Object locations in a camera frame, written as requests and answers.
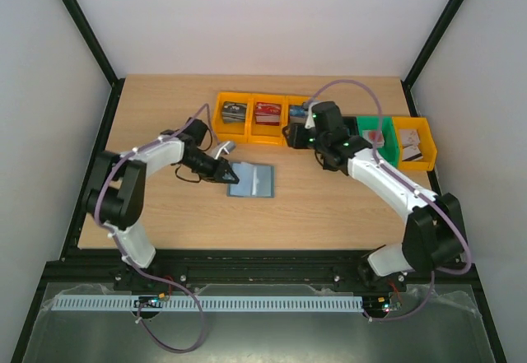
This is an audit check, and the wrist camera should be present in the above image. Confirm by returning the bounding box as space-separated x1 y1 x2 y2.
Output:
210 141 236 160
302 100 319 129

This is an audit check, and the teal leather card holder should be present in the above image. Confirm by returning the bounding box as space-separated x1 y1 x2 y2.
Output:
226 162 275 198

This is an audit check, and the black bin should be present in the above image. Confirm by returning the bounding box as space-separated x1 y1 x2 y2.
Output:
343 116 359 136

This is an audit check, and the red white card stack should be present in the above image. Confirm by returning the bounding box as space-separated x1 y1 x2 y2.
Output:
362 130 385 148

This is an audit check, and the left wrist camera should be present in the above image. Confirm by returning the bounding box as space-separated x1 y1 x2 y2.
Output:
210 141 236 160

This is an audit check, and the white pink credit card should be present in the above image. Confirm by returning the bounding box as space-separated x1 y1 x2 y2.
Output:
402 145 423 162

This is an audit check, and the black card stack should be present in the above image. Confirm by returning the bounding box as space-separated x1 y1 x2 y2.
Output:
221 101 248 123

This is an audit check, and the light blue cable duct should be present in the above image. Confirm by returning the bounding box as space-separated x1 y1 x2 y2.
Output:
51 295 363 313

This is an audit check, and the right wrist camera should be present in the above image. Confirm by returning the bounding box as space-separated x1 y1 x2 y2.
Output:
302 100 319 129

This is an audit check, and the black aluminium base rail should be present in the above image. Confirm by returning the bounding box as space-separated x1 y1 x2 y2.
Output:
43 249 481 294

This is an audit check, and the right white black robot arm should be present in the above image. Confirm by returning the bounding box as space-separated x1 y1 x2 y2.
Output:
282 101 469 291

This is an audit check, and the black frame post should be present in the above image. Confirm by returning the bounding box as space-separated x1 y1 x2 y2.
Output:
403 0 464 90
43 0 124 88

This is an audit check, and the right black frame post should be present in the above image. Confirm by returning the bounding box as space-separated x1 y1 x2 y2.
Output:
403 0 464 90

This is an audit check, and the blue card stack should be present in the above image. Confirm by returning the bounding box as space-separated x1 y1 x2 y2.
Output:
288 105 308 123

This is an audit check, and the far right orange bin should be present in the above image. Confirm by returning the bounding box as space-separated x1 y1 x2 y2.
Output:
392 117 437 171

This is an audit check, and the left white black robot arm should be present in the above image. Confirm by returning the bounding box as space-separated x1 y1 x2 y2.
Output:
82 118 240 268

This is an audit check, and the orange bin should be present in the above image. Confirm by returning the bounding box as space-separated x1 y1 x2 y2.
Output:
392 117 437 171
212 91 252 143
248 93 286 146
282 95 315 149

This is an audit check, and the green bin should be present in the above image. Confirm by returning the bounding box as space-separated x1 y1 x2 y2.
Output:
357 116 399 168

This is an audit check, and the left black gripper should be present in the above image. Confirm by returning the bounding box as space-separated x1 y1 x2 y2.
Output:
182 150 239 184

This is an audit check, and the left black frame post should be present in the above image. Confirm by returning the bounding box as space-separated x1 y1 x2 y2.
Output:
43 0 124 88

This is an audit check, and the white pink card stack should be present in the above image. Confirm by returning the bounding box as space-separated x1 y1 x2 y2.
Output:
399 128 421 147

